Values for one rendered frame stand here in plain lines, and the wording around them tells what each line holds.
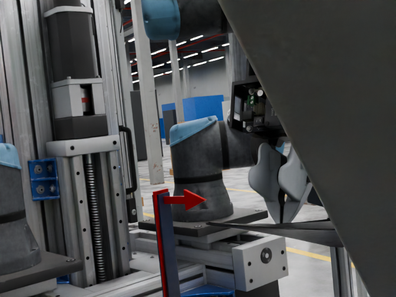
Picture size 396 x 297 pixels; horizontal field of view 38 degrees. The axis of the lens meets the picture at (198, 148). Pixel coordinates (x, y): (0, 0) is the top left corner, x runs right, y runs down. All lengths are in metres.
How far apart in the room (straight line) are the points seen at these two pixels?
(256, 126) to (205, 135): 0.69
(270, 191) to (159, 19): 0.27
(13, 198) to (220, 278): 0.48
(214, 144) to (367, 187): 1.14
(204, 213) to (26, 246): 0.42
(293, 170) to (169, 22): 0.27
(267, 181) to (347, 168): 0.48
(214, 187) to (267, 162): 0.67
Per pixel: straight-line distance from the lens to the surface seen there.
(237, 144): 1.30
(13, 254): 1.05
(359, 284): 3.31
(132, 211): 2.72
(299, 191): 0.62
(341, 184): 0.16
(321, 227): 0.52
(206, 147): 1.29
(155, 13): 0.76
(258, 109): 0.61
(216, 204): 1.30
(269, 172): 0.64
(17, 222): 1.07
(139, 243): 1.48
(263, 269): 1.24
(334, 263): 1.15
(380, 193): 0.16
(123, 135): 2.73
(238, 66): 1.22
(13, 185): 1.06
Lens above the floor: 1.27
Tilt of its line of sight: 3 degrees down
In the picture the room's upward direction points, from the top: 6 degrees counter-clockwise
